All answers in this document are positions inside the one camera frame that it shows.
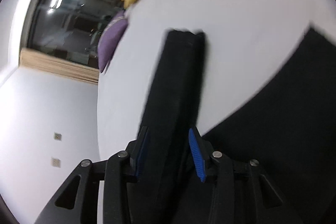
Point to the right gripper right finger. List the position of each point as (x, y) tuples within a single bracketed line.
[(200, 153)]

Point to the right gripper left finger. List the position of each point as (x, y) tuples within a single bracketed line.
[(137, 151)]

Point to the black denim pants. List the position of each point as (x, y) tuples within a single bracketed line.
[(273, 160)]

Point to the purple cushion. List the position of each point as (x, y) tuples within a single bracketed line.
[(110, 38)]

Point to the beige curtain left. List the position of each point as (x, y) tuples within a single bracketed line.
[(42, 62)]

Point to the white bed mattress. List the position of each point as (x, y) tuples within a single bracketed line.
[(246, 43)]

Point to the dark window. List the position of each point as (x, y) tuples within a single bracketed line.
[(70, 29)]

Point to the upper wall socket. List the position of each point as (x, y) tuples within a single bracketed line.
[(57, 136)]

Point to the wall socket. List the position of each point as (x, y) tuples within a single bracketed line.
[(55, 162), (57, 136)]

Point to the lower wall socket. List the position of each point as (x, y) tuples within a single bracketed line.
[(55, 162)]

